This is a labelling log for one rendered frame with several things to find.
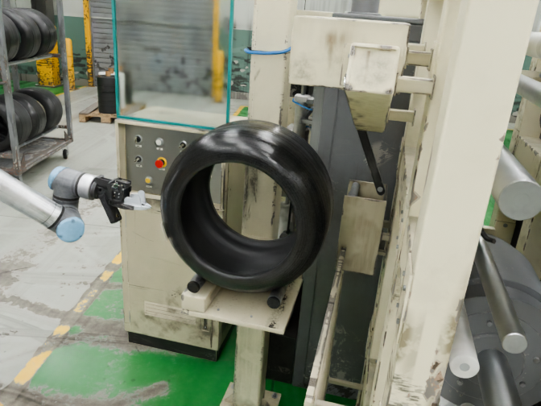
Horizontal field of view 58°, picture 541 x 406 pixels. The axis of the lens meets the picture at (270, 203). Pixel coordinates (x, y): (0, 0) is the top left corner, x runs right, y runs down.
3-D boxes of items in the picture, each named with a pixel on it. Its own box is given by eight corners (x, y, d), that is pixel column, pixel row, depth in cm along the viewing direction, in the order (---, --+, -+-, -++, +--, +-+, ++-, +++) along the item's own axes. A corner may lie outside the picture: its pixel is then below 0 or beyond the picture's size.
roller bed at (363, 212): (340, 246, 201) (348, 179, 190) (376, 253, 198) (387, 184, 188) (334, 269, 183) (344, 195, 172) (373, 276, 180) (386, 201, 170)
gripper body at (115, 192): (122, 188, 166) (91, 178, 168) (121, 210, 170) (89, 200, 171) (134, 180, 173) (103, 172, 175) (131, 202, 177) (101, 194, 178)
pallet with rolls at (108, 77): (100, 107, 859) (97, 63, 831) (146, 109, 865) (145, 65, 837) (79, 122, 747) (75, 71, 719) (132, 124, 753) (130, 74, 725)
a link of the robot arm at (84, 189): (76, 200, 172) (92, 192, 181) (88, 205, 171) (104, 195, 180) (77, 177, 168) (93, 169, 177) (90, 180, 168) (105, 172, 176)
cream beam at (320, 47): (322, 63, 164) (327, 16, 159) (398, 70, 159) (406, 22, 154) (284, 84, 109) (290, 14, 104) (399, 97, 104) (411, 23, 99)
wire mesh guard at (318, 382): (324, 379, 214) (344, 236, 188) (328, 380, 213) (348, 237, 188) (279, 602, 132) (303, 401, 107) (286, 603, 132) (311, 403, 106)
